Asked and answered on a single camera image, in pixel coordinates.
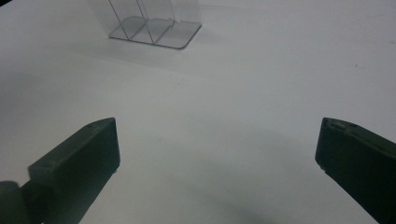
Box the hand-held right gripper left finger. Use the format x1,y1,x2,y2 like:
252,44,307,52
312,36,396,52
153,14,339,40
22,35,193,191
27,117,121,224

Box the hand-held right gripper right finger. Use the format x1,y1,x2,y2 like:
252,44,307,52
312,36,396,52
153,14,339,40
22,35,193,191
314,117,396,224

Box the clear plastic organizer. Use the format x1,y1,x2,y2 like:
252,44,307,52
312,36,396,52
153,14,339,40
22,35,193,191
86,0,203,50

